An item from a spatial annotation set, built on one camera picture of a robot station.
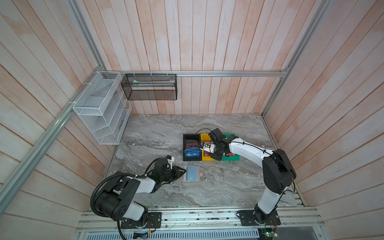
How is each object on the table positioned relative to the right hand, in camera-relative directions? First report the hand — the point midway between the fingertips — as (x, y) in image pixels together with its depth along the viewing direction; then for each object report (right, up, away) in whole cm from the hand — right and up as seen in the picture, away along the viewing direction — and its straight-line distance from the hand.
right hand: (214, 151), depth 93 cm
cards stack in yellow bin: (-5, -2, 0) cm, 5 cm away
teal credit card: (-14, -13, -5) cm, 20 cm away
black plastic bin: (-15, +9, +4) cm, 18 cm away
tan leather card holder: (-19, -14, -5) cm, 24 cm away
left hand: (-18, -13, -6) cm, 23 cm away
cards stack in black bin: (-14, +1, +5) cm, 15 cm away
